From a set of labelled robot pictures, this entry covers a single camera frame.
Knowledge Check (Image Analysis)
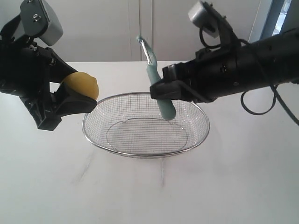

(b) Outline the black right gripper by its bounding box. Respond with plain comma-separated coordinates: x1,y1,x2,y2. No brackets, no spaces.
149,49,241,103

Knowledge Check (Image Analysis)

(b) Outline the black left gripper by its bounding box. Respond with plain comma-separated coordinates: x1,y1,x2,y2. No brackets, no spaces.
0,44,97,130

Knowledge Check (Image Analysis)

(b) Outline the teal handled peeler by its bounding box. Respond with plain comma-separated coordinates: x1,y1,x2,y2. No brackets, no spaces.
136,35,176,121

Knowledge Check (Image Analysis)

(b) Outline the yellow lemon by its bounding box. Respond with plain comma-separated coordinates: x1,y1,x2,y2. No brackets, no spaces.
62,72,99,100

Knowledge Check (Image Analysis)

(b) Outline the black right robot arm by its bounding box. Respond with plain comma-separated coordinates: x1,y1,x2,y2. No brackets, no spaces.
150,28,299,103

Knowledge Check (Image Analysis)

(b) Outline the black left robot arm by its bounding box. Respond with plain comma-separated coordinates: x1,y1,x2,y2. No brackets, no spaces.
0,15,97,131

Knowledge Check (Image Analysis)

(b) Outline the oval metal wire basket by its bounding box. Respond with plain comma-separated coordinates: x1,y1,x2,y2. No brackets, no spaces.
82,92,210,158

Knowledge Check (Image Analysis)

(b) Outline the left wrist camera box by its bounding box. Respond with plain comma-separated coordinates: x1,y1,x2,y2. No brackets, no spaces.
20,0,64,46

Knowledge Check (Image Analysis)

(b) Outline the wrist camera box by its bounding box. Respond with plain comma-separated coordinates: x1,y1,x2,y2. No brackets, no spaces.
20,0,64,46
188,1,227,38

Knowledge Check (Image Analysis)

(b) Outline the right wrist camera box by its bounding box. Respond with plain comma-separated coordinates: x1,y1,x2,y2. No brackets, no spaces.
188,1,227,38

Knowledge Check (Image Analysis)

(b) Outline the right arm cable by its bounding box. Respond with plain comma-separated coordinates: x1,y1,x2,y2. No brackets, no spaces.
240,84,299,126

